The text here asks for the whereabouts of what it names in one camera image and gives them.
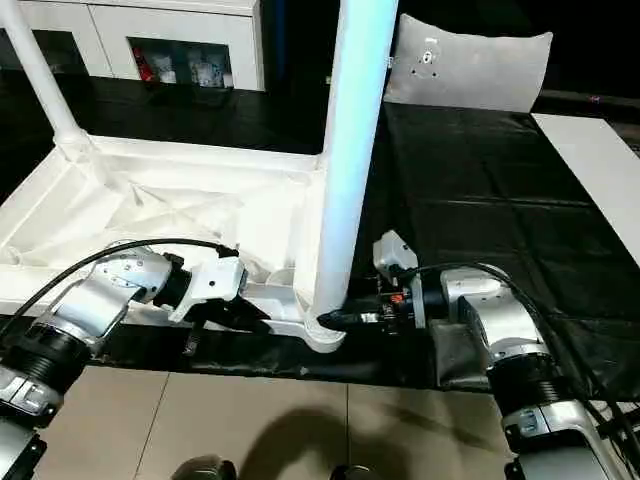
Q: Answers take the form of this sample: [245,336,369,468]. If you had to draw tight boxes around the black work mat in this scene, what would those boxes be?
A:
[0,68,640,393]

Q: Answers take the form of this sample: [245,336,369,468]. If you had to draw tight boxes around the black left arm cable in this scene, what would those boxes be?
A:
[0,237,241,336]

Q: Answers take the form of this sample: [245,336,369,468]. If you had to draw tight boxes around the white board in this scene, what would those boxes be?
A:
[531,111,640,267]

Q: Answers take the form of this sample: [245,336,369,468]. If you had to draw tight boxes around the white plastic table leg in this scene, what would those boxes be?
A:
[0,0,96,157]
[312,0,401,336]

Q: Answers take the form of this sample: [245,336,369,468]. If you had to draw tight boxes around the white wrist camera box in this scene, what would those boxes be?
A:
[168,256,247,323]
[371,229,420,287]

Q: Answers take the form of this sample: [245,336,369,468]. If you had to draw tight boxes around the white plastic table top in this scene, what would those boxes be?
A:
[0,135,353,353]

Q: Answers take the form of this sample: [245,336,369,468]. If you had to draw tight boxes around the white glass-door cabinet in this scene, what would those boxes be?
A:
[0,0,265,91]

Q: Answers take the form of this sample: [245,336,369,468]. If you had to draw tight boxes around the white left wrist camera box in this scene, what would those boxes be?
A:
[168,256,247,323]

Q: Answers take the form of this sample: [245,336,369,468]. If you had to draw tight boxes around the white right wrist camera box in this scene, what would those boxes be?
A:
[371,229,420,287]

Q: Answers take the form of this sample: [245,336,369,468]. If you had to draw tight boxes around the grey white pillow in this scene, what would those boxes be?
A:
[383,13,554,113]

